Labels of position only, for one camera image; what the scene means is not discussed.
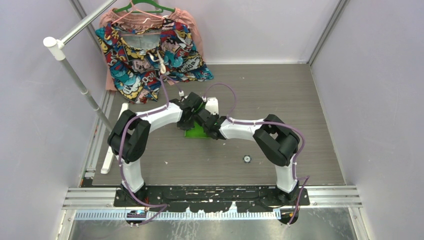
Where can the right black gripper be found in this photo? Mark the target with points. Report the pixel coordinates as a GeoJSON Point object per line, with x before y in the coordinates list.
{"type": "Point", "coordinates": [216, 116]}

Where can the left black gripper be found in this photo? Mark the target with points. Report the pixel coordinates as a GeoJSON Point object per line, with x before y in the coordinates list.
{"type": "Point", "coordinates": [183, 126]}

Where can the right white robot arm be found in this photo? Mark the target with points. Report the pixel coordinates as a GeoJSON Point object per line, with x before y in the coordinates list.
{"type": "Point", "coordinates": [280, 143]}

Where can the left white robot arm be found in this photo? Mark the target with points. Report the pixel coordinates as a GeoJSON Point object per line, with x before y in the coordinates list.
{"type": "Point", "coordinates": [129, 136]}

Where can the colorful patterned shirt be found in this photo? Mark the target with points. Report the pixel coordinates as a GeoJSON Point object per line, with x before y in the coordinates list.
{"type": "Point", "coordinates": [139, 49]}

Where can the green clothes hanger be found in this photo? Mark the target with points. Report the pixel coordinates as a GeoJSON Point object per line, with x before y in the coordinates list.
{"type": "Point", "coordinates": [147, 6]}

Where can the metal clothes rack pole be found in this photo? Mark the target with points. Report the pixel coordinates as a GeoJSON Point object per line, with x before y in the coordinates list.
{"type": "Point", "coordinates": [56, 46]}

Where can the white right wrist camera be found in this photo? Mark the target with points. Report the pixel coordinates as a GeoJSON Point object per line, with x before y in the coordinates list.
{"type": "Point", "coordinates": [212, 105]}

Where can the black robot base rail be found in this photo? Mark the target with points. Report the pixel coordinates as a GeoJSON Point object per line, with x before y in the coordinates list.
{"type": "Point", "coordinates": [212, 198]}

